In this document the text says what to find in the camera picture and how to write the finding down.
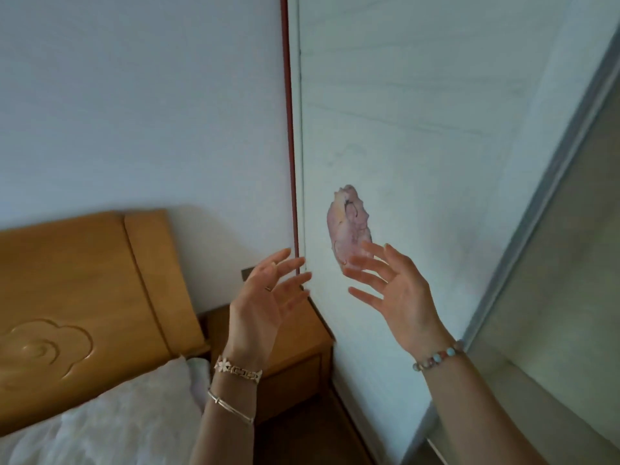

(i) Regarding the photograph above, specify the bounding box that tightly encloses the person's left hand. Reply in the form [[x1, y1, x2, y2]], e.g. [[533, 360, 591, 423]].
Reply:
[[223, 247, 313, 371]]

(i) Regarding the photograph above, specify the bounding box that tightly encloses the person's right hand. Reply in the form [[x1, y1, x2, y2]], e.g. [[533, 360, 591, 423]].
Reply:
[[341, 240, 454, 360]]

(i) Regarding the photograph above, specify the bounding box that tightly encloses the white sliding-door wardrobe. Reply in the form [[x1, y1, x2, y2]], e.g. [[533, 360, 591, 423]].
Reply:
[[280, 0, 620, 465]]

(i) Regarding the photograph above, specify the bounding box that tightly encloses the white fluffy pillow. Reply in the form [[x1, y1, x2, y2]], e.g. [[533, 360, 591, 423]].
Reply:
[[0, 355, 212, 465]]

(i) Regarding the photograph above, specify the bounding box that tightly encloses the wooden bed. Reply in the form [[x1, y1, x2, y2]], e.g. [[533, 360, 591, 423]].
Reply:
[[0, 209, 212, 465]]

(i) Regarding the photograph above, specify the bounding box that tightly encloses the person's right forearm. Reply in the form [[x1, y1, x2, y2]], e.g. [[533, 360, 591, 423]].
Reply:
[[414, 346, 548, 465]]

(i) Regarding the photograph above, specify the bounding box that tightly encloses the wooden nightstand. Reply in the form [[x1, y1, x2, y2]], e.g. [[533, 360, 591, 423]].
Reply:
[[199, 294, 335, 427]]

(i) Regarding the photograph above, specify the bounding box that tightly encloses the thin silver bangle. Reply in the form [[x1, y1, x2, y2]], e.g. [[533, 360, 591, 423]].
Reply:
[[207, 387, 255, 426]]

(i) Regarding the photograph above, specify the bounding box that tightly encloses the gold flower link bracelet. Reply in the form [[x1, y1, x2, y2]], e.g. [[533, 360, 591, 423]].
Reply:
[[213, 355, 264, 385]]

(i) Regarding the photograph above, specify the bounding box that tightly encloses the pastel beaded bracelet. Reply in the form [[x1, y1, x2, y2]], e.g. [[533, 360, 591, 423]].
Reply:
[[412, 339, 465, 373]]

